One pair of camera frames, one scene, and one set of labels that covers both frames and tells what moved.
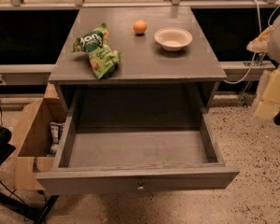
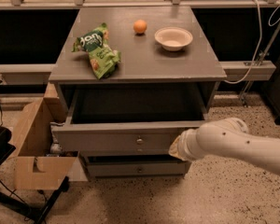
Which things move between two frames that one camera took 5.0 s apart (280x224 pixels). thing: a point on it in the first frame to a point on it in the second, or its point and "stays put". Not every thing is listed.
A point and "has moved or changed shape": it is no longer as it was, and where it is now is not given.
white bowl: (173, 38) stays put
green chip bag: (103, 60) stays put
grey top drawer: (135, 144) has moved or changed shape
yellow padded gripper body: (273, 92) to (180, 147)
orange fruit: (139, 26) stays put
